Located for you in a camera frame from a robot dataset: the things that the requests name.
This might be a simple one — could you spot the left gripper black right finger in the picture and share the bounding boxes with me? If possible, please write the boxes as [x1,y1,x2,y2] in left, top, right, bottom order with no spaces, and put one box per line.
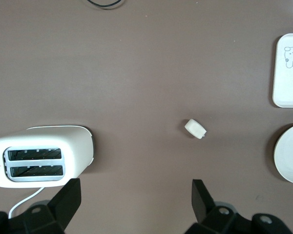
[185,179,238,234]

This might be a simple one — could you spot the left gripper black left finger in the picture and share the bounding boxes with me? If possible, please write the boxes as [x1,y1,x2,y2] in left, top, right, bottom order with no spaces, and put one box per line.
[21,178,82,234]

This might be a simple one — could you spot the small white bun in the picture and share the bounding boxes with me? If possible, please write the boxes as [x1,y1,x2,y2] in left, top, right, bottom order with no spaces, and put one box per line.
[184,118,207,140]

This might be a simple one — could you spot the beige round bowl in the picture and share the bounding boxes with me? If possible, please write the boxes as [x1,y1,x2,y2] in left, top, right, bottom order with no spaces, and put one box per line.
[273,123,293,185]

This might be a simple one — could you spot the cream rabbit print tray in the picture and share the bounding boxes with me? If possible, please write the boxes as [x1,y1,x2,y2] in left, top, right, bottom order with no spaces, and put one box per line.
[272,33,293,108]

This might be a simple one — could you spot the cream two-slot toaster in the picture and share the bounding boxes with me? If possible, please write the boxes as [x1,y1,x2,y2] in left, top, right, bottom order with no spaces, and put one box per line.
[0,125,96,189]

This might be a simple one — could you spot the white toaster power cable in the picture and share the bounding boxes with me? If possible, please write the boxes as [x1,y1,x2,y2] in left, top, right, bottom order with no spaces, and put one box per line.
[8,186,46,219]

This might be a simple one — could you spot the black looped cable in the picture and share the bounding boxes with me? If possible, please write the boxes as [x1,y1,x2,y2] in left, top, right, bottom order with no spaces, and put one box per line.
[86,0,122,9]

